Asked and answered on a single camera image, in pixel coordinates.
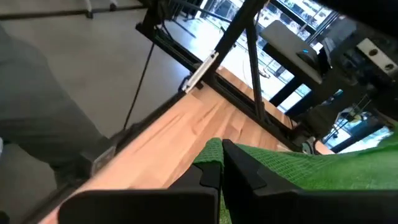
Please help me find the green elastic bandage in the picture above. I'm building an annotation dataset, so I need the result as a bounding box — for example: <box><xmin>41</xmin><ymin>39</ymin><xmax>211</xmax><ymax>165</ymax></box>
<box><xmin>192</xmin><ymin>124</ymin><xmax>398</xmax><ymax>224</ymax></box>

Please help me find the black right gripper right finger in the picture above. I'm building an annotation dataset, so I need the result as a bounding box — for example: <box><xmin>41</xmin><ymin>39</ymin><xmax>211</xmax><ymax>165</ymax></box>
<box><xmin>222</xmin><ymin>139</ymin><xmax>398</xmax><ymax>224</ymax></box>

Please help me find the person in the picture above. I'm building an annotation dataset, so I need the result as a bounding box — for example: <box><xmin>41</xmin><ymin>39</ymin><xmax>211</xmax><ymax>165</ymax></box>
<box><xmin>0</xmin><ymin>24</ymin><xmax>108</xmax><ymax>175</ymax></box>

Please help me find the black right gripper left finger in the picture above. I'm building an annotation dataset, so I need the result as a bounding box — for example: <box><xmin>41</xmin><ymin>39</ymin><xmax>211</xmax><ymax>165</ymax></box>
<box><xmin>58</xmin><ymin>161</ymin><xmax>223</xmax><ymax>224</ymax></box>

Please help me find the thin black floor cable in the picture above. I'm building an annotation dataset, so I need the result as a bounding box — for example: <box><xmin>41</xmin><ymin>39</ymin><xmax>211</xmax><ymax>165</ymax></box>
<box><xmin>123</xmin><ymin>42</ymin><xmax>156</xmax><ymax>131</ymax></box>

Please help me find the grey desk top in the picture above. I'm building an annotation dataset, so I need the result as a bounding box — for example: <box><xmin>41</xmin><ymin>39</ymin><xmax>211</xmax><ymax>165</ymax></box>
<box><xmin>260</xmin><ymin>20</ymin><xmax>324</xmax><ymax>85</ymax></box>

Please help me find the silver edge plate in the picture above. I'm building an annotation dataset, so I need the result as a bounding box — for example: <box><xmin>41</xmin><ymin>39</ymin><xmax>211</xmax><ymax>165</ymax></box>
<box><xmin>79</xmin><ymin>136</ymin><xmax>118</xmax><ymax>180</ymax></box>
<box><xmin>182</xmin><ymin>50</ymin><xmax>220</xmax><ymax>94</ymax></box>

